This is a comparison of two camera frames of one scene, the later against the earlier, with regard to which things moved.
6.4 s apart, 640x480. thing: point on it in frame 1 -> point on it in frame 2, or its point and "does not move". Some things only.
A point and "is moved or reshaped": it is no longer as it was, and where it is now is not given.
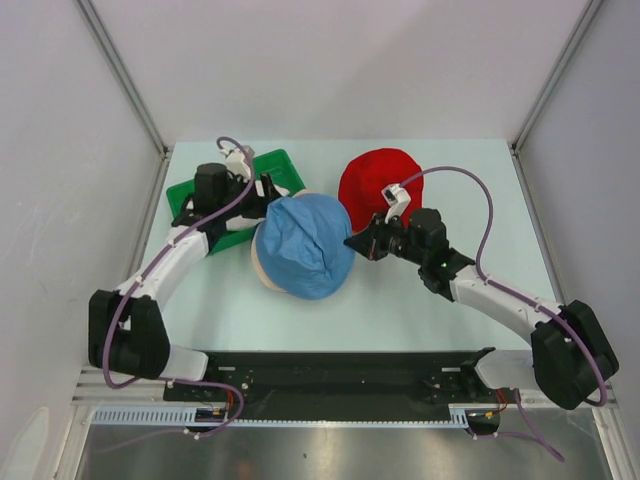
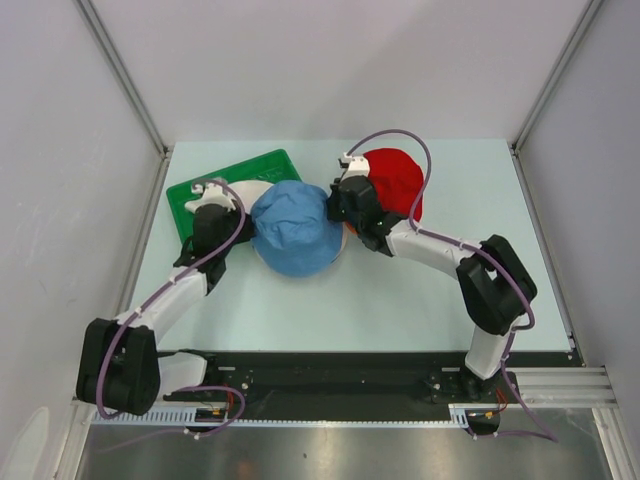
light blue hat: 305,244 is moved or reshaped
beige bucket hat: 257,261 -> 342,248
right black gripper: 366,243 -> 335,215
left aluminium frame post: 98,27 does not move
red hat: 368,174 does not move
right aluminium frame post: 588,13 does not move
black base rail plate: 345,378 does not move
